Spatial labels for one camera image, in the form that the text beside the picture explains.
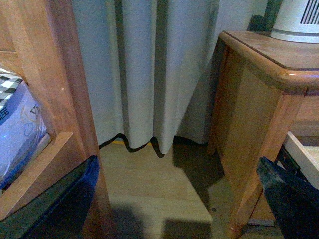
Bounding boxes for wooden drawer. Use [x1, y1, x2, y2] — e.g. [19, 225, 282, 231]
[283, 131, 319, 189]

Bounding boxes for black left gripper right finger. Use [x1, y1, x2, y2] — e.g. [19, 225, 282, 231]
[256, 157, 319, 239]

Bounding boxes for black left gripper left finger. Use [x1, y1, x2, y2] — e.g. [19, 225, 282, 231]
[0, 155, 100, 239]

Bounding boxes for wooden nightstand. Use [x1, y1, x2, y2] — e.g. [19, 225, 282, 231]
[208, 31, 319, 239]

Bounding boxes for white cylindrical air purifier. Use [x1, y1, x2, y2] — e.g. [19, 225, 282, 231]
[270, 0, 319, 43]

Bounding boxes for grey curtain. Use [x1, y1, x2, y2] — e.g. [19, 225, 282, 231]
[72, 0, 278, 154]

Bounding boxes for wooden bed frame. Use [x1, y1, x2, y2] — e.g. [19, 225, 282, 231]
[0, 0, 115, 239]

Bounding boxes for floor power socket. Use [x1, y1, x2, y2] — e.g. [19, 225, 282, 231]
[247, 218, 275, 227]

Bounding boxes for blue plastic-wrapped mattress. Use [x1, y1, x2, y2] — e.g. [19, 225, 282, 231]
[0, 67, 47, 190]

